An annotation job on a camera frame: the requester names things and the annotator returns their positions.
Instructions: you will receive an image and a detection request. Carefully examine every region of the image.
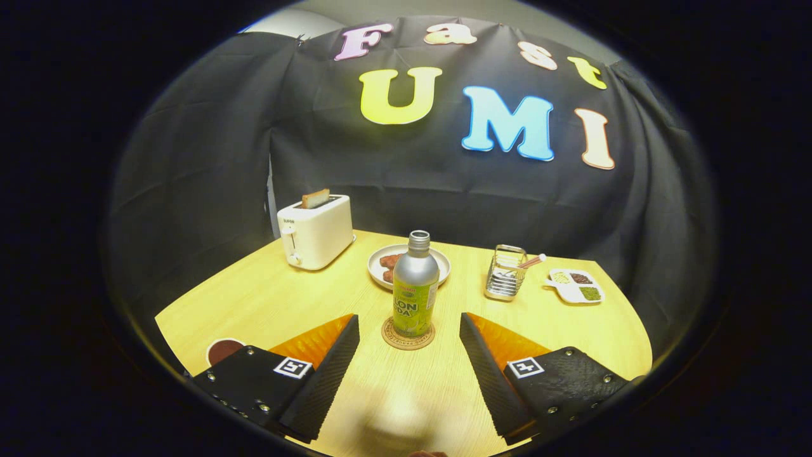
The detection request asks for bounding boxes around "round brown coaster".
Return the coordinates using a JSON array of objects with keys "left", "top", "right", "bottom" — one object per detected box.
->
[{"left": 381, "top": 316, "right": 436, "bottom": 351}]

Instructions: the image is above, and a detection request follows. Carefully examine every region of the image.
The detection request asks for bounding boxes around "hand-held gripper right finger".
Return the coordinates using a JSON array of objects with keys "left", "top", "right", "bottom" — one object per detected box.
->
[{"left": 459, "top": 312, "right": 638, "bottom": 445}]

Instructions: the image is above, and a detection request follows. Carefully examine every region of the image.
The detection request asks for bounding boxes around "silver bottle with green label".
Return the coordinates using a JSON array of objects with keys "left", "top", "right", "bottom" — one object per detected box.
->
[{"left": 392, "top": 230, "right": 440, "bottom": 339}]

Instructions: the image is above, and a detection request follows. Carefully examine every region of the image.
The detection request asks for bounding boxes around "wooden table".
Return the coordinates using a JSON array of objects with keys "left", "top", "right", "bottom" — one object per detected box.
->
[{"left": 155, "top": 229, "right": 653, "bottom": 457}]

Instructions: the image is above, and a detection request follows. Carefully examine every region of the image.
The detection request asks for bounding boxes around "white divided dish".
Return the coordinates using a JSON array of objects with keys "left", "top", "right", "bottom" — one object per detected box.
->
[{"left": 544, "top": 268, "right": 605, "bottom": 305}]

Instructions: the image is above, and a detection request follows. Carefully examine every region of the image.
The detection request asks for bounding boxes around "metal wire basket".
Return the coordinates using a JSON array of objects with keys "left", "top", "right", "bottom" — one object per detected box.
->
[{"left": 485, "top": 244, "right": 528, "bottom": 301}]

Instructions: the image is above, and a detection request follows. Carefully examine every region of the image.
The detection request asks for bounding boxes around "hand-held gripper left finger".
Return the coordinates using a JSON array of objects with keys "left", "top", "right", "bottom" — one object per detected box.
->
[{"left": 190, "top": 314, "right": 361, "bottom": 444}]

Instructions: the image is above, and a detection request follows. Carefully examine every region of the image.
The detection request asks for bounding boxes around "white toaster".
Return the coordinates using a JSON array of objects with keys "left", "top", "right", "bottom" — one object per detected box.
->
[{"left": 277, "top": 194, "right": 355, "bottom": 272}]

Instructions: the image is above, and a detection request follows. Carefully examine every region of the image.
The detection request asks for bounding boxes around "round white plate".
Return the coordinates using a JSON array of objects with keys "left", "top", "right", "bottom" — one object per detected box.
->
[{"left": 368, "top": 244, "right": 452, "bottom": 291}]

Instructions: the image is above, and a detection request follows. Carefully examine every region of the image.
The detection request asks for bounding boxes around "beige cup with wooden handle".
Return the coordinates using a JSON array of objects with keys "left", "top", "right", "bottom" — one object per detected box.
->
[{"left": 206, "top": 338, "right": 247, "bottom": 368}]

